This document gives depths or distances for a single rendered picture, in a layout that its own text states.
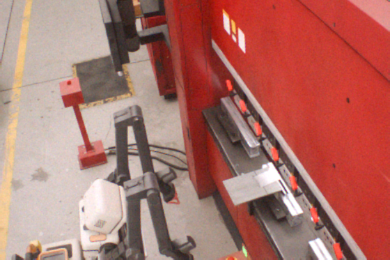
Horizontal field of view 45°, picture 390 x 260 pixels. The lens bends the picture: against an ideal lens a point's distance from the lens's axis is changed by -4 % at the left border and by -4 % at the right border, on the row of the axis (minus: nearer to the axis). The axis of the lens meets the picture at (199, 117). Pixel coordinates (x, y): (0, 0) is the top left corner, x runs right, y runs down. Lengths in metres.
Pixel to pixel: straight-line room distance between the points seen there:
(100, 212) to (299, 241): 1.02
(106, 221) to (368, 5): 1.37
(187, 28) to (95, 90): 2.40
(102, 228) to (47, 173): 2.30
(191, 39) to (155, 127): 1.74
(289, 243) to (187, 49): 1.29
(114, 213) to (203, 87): 1.33
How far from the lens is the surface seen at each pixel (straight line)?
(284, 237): 2.56
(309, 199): 2.19
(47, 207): 4.14
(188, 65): 3.05
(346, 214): 1.90
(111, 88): 5.13
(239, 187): 2.60
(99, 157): 4.28
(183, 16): 2.88
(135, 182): 1.85
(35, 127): 4.95
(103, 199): 2.14
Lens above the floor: 2.94
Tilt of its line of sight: 40 degrees down
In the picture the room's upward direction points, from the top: 6 degrees counter-clockwise
